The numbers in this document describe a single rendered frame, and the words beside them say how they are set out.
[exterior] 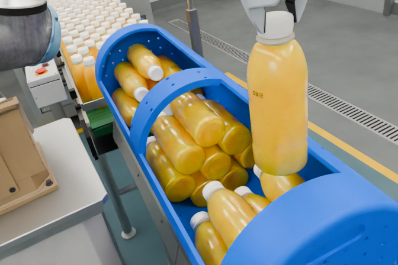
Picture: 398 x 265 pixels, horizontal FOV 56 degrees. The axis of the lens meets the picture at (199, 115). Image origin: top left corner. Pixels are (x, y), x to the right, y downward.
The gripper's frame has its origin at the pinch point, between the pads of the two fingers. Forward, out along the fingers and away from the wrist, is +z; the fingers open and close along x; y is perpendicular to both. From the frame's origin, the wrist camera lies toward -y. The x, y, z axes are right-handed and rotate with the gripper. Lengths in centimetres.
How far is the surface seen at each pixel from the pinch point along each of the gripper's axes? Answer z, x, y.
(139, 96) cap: 34, -6, -56
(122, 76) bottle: 31, -8, -66
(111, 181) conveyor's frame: 104, -20, -115
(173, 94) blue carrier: 21.8, -4.4, -29.2
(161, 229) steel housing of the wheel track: 58, -14, -32
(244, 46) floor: 147, 159, -296
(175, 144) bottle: 30.7, -6.9, -26.1
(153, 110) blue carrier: 23.7, -8.9, -29.2
